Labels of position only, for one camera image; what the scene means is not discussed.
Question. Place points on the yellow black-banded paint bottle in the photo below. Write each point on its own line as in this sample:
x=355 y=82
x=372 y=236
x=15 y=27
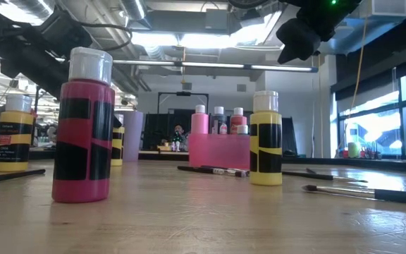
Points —
x=265 y=141
x=117 y=148

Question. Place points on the tall pink paint bottle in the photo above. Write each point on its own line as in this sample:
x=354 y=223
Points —
x=199 y=123

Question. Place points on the yellow paint bottle red label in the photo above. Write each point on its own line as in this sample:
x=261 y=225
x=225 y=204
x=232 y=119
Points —
x=12 y=141

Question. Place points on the small green paint bottle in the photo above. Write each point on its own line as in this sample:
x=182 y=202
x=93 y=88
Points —
x=242 y=129

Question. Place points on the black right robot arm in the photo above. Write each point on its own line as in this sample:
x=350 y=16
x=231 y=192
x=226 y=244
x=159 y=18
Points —
x=308 y=31

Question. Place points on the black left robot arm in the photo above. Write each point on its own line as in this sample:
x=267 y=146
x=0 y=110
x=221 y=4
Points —
x=23 y=46

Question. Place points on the magenta black-taped paint bottle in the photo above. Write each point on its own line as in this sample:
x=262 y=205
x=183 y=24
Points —
x=83 y=141

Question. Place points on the tall grey paint bottle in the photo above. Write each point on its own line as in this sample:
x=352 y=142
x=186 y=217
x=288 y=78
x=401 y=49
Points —
x=217 y=120

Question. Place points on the tall red paint bottle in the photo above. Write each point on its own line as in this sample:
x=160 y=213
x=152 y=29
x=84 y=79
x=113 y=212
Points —
x=237 y=118

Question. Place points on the lavender plastic cup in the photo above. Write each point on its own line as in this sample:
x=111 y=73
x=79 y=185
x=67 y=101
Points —
x=134 y=137

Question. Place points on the person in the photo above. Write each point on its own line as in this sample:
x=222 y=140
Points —
x=179 y=135

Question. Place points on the pink plastic bin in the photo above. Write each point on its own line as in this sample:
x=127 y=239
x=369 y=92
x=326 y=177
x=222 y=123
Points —
x=220 y=151

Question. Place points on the long ceiling light bar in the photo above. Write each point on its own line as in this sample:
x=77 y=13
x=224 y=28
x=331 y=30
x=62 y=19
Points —
x=217 y=65

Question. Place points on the colourful small toys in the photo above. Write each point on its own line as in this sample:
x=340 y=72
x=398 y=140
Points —
x=368 y=154

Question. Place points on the white ceiling box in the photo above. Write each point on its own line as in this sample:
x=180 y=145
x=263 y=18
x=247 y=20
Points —
x=386 y=8

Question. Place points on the black background stand frame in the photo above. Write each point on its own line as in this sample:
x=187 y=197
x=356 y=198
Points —
x=183 y=93

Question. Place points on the silver ventilation duct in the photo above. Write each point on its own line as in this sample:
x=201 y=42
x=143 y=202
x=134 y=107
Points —
x=134 y=8

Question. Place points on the black aluminium table frame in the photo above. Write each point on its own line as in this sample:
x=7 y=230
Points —
x=365 y=164

